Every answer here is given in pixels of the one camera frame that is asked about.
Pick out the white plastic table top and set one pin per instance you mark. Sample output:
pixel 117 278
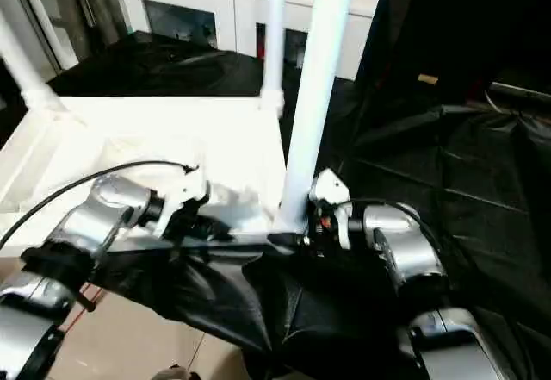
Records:
pixel 129 130

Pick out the white plastic table leg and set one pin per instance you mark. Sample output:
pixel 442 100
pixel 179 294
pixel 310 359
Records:
pixel 314 74
pixel 275 31
pixel 21 65

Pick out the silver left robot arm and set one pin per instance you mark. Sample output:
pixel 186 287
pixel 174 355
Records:
pixel 94 220

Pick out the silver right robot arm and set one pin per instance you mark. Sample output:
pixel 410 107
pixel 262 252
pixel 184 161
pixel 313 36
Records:
pixel 409 246

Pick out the black metal stand leg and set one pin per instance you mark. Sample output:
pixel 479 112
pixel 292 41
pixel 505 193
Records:
pixel 88 301

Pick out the black mat cover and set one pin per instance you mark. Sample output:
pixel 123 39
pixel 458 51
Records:
pixel 473 173

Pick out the small tan block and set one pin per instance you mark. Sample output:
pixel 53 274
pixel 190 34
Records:
pixel 428 79

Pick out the red item in cabinet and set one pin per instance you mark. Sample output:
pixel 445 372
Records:
pixel 260 47

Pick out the white cabinet with glass doors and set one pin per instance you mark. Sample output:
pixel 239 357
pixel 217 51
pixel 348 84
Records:
pixel 245 14

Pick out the grey metal rack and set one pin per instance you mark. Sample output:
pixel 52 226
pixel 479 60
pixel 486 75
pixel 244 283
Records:
pixel 86 14

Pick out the long black pole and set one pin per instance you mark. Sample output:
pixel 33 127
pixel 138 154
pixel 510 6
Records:
pixel 521 90

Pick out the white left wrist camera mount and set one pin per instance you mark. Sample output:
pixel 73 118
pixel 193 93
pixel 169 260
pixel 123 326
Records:
pixel 189 190

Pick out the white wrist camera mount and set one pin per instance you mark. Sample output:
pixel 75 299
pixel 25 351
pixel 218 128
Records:
pixel 189 190
pixel 331 186

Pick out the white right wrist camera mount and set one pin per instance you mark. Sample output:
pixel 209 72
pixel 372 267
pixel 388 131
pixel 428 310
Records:
pixel 331 186

